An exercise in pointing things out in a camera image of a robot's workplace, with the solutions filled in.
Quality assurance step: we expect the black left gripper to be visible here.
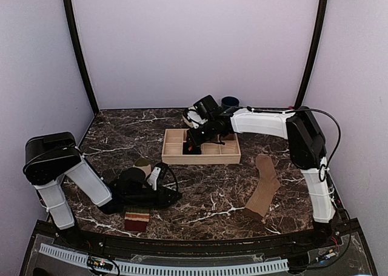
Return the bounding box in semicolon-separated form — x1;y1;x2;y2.
124;185;182;210

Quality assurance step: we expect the beige striped sock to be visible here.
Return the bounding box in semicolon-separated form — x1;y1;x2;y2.
124;158;152;233

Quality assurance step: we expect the black argyle sock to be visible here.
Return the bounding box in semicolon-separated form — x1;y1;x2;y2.
182;143;195;155

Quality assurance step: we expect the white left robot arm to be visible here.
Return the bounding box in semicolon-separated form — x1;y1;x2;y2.
22;132;182;249

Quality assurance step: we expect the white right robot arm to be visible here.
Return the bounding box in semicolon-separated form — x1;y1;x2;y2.
182;95;336;224

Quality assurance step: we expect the dark blue mug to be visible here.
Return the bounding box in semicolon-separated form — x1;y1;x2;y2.
221;96;239;110

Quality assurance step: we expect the patterned ceramic plate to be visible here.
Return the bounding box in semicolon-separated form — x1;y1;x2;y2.
182;106;201;129

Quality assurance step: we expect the wooden compartment tray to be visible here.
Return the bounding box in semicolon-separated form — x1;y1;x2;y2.
161;129;241;165

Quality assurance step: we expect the tan plain sock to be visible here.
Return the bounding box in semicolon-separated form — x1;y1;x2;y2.
242;155;280;221

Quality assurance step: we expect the white slotted cable duct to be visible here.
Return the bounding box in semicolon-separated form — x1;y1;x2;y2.
38;243;289;275

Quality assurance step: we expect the right black corner post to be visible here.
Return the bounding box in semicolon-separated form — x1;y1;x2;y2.
293;0;328;109

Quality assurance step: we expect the black corner post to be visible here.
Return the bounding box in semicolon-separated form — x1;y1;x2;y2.
63;0;99;116
293;0;328;109

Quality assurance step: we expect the left black corner post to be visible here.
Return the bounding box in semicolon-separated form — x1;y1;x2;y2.
63;0;99;116

